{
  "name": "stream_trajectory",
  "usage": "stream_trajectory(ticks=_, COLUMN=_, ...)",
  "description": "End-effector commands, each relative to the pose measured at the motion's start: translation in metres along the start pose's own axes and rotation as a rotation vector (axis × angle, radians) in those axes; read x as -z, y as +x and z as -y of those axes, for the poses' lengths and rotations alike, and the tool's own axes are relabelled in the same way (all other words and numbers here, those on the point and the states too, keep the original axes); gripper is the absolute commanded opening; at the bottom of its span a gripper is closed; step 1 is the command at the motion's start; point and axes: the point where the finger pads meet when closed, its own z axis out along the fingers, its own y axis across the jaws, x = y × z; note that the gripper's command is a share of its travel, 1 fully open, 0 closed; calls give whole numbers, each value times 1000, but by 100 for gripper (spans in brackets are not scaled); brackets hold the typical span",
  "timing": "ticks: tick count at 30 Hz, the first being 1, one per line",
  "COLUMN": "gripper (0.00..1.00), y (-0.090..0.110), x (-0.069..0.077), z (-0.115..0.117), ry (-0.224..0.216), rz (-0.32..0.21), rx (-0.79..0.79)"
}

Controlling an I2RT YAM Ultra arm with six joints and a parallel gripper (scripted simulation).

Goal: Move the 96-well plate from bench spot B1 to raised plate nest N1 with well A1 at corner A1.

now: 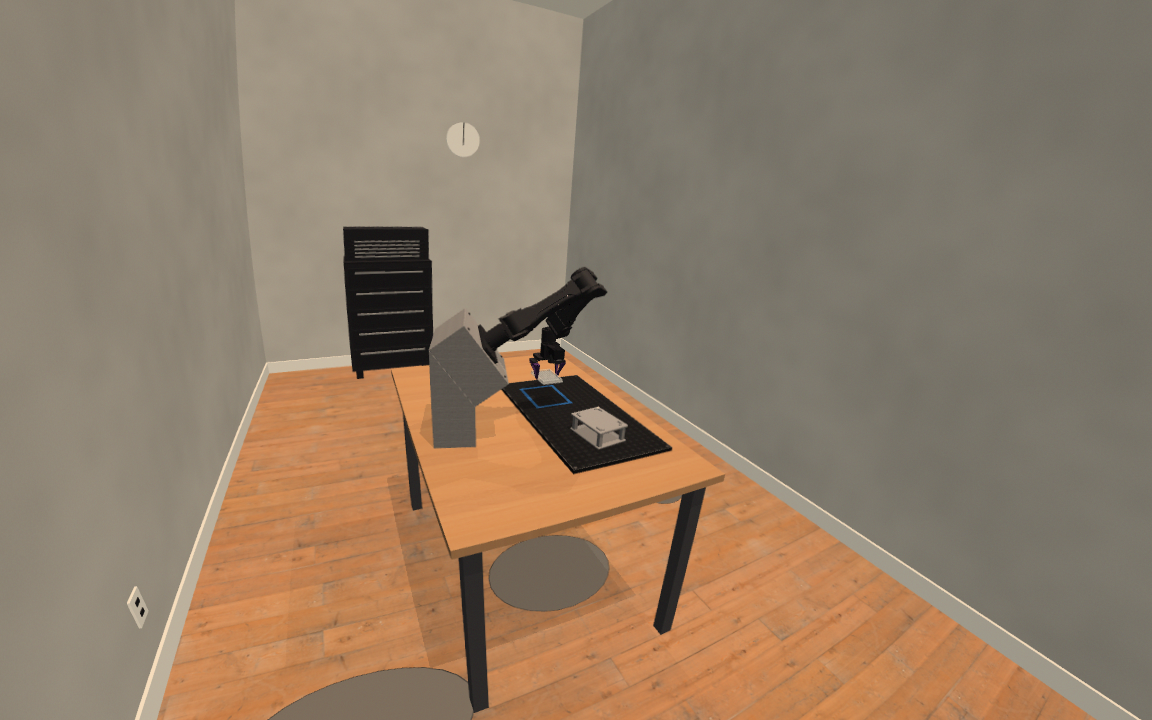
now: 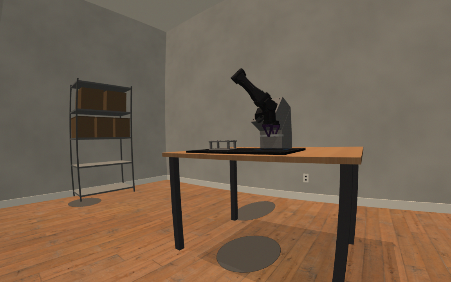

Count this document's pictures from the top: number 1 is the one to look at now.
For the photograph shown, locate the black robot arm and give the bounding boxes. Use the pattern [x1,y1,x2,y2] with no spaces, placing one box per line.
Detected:
[478,267,607,365]

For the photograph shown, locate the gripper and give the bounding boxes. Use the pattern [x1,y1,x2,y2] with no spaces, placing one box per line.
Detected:
[529,342,566,380]

